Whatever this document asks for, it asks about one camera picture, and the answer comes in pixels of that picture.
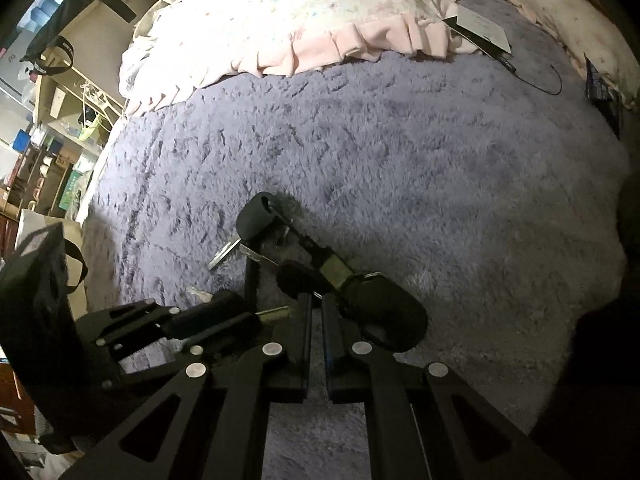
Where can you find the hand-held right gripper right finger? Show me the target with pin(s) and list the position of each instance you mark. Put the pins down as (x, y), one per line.
(329, 345)

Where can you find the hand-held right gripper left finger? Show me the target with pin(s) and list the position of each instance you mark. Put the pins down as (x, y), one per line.
(305, 345)

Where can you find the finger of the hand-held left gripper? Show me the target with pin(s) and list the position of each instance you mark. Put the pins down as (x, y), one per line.
(150, 360)
(130, 317)

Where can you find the bunch of black keys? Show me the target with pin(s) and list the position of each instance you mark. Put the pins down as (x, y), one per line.
(380, 305)

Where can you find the green box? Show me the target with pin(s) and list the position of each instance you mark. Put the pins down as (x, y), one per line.
(71, 190)

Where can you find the blue box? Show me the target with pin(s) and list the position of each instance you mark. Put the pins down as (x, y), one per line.
(22, 141)

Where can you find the purple fluffy blanket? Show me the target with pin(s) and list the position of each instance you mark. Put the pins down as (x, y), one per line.
(400, 170)

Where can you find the yellow-green plastic item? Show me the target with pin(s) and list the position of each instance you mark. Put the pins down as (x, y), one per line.
(91, 127)

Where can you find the beige shelf unit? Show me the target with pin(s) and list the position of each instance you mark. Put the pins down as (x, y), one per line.
(60, 125)

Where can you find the floral pillow with pink ruffle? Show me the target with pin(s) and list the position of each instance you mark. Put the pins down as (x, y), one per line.
(280, 15)

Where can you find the white card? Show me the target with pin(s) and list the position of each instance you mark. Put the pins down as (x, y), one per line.
(480, 27)

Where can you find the small dark packet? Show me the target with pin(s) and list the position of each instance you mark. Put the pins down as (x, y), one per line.
(602, 92)

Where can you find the pale pink floral pillow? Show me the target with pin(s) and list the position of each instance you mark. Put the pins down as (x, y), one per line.
(575, 15)

